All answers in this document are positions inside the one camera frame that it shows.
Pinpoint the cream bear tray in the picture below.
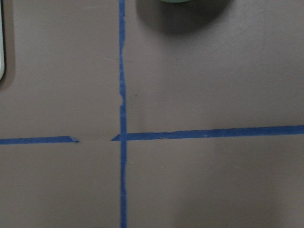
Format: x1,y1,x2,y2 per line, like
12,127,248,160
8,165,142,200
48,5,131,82
0,3,5,79

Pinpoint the mint green bowl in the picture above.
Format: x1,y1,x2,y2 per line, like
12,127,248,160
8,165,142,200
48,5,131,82
160,0,190,4

